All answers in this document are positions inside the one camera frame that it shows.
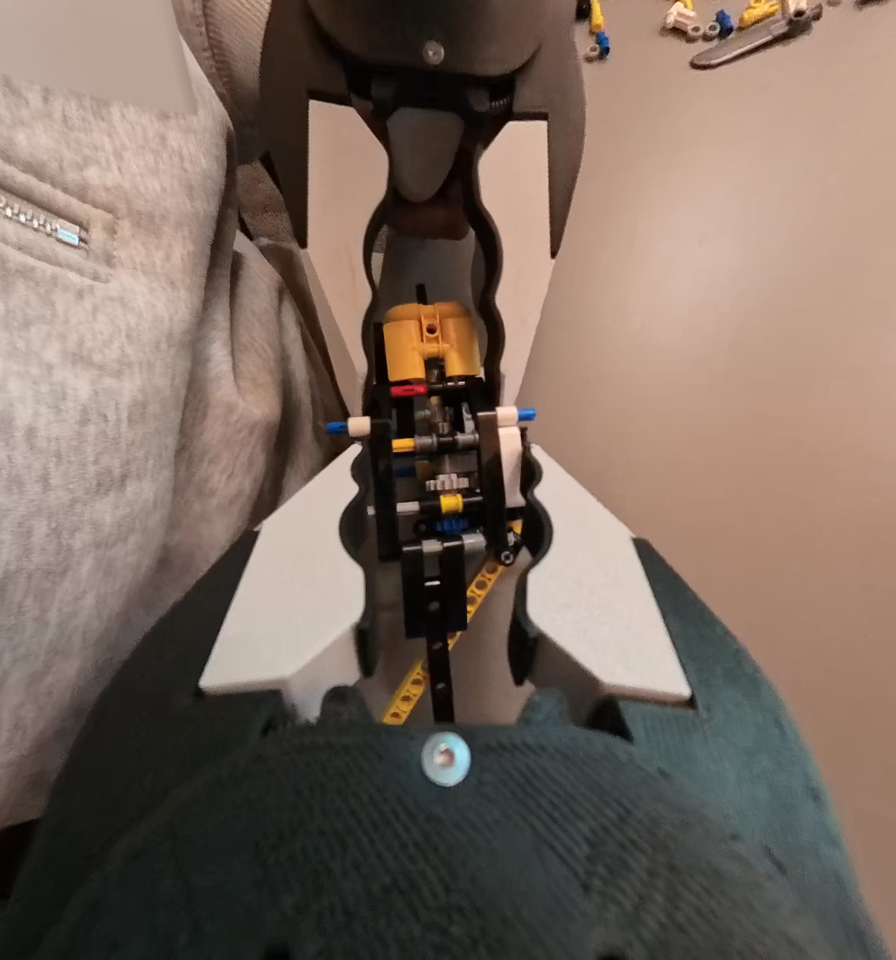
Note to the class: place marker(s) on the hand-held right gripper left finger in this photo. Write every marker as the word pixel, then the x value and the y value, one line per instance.
pixel 290 600

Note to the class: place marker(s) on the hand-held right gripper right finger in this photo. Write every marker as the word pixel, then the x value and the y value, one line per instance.
pixel 605 607

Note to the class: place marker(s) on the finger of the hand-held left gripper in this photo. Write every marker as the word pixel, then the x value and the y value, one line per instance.
pixel 523 225
pixel 335 210

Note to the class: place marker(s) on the black yellow lego model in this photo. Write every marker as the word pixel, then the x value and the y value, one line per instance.
pixel 425 345

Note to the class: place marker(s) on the pile of loose lego pieces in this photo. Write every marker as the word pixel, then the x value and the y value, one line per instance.
pixel 740 49

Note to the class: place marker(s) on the person's left hand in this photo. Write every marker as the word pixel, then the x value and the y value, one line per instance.
pixel 429 219

